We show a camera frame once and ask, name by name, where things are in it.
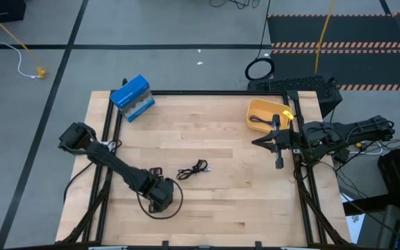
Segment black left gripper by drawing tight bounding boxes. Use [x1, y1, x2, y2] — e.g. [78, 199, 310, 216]
[143, 167, 176, 214]

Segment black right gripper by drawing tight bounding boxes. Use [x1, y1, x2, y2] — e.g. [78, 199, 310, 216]
[251, 114, 306, 170]

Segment purple USB-C cable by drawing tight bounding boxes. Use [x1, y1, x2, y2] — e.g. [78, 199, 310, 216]
[249, 115, 274, 128]

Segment black USB-C cable bundle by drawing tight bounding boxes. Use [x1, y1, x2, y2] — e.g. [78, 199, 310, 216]
[176, 159, 212, 181]

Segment yellow plastic bin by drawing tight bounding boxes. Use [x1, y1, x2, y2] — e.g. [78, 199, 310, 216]
[245, 98, 293, 135]

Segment blue game controller box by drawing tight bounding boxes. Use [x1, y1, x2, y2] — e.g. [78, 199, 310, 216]
[110, 74, 156, 124]

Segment black metal bar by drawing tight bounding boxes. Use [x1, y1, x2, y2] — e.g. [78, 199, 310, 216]
[342, 192, 400, 217]

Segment white paper sheet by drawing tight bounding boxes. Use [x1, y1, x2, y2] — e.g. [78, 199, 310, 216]
[340, 192, 361, 244]

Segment black bag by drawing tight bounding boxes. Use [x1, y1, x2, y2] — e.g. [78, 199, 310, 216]
[376, 142, 400, 195]

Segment grey desk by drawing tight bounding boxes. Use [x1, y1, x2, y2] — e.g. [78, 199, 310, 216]
[356, 204, 400, 250]

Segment black hazard striped mat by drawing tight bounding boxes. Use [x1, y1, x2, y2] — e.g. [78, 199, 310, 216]
[267, 12, 400, 92]

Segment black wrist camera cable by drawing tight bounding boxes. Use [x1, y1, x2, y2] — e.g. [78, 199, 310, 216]
[135, 176, 185, 221]

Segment black aluminium table frame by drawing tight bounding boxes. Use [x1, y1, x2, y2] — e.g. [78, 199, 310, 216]
[60, 89, 352, 250]

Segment silver frame bracket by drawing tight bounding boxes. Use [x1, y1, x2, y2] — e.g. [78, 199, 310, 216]
[87, 245, 128, 250]

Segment black coiled floor cable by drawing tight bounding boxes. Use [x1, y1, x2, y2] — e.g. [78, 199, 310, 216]
[244, 0, 276, 82]

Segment black arm base cable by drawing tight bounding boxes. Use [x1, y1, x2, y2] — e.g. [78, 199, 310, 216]
[63, 161, 95, 204]

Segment yellow floor cable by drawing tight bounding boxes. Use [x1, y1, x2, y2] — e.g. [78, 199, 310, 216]
[313, 0, 337, 74]

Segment black tangled floor cables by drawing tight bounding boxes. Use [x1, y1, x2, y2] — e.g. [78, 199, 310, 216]
[209, 0, 260, 10]

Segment yellow cable with plug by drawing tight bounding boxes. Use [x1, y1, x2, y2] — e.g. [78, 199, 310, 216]
[0, 3, 47, 79]

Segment white floor cable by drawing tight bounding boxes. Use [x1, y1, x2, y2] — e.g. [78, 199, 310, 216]
[0, 0, 38, 79]

